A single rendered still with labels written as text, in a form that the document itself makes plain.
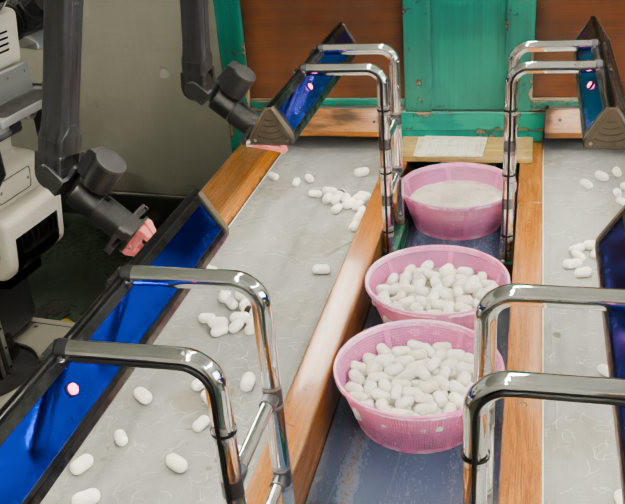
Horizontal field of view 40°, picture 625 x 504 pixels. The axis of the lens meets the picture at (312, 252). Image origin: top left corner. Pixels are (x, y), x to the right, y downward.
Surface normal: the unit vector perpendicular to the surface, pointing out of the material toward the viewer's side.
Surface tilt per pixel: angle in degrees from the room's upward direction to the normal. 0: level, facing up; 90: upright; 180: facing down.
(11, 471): 58
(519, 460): 0
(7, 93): 90
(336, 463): 0
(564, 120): 66
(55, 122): 76
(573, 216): 0
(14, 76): 90
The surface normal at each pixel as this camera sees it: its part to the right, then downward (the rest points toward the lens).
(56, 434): 0.78, -0.44
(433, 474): -0.07, -0.88
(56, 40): -0.39, 0.32
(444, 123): -0.23, 0.46
